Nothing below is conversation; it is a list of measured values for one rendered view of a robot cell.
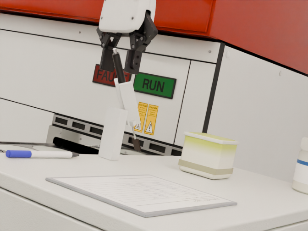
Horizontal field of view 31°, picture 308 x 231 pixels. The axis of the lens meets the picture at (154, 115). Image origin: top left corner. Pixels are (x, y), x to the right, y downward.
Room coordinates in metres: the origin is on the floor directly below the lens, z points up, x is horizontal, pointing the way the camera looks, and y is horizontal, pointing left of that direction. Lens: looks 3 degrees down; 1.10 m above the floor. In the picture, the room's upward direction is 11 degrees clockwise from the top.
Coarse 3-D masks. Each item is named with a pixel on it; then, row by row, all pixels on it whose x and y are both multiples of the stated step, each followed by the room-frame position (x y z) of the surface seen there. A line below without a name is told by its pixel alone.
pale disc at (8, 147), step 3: (0, 147) 1.19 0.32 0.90; (3, 147) 1.20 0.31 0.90; (6, 147) 1.21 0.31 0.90; (9, 147) 1.21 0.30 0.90; (12, 147) 1.22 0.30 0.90; (15, 147) 1.23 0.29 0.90; (18, 147) 1.24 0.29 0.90; (21, 147) 1.25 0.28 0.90; (24, 147) 1.26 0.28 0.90; (6, 150) 1.17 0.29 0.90; (33, 150) 1.24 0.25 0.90; (36, 150) 1.25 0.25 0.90
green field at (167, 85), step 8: (136, 80) 1.31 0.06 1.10; (144, 80) 1.30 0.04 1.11; (152, 80) 1.29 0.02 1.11; (160, 80) 1.27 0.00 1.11; (168, 80) 1.26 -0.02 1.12; (136, 88) 1.31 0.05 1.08; (144, 88) 1.30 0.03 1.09; (152, 88) 1.28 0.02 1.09; (160, 88) 1.27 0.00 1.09; (168, 88) 1.26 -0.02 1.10; (168, 96) 1.26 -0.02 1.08
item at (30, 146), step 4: (0, 144) 1.23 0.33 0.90; (4, 144) 1.24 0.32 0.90; (8, 144) 1.25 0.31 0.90; (12, 144) 1.26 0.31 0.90; (16, 144) 1.27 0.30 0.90; (20, 144) 1.28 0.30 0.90; (24, 144) 1.30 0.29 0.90; (28, 144) 1.31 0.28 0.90; (32, 144) 1.32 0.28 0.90; (32, 148) 1.26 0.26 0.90; (60, 148) 1.35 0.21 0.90; (64, 148) 1.36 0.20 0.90; (0, 152) 1.13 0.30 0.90; (4, 152) 1.14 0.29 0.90; (76, 152) 1.34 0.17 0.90
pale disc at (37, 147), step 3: (33, 147) 1.29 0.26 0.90; (36, 147) 1.29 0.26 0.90; (39, 147) 1.30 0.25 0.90; (42, 147) 1.31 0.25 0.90; (45, 147) 1.32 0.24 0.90; (48, 147) 1.33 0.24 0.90; (51, 147) 1.34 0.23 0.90; (39, 150) 1.26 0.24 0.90; (42, 150) 1.26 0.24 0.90; (45, 150) 1.27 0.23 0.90; (48, 150) 1.28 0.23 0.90; (51, 150) 1.29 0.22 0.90; (54, 150) 1.30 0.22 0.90; (57, 150) 1.31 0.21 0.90; (60, 150) 1.32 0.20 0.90; (63, 150) 1.33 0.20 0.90; (66, 150) 1.34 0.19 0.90
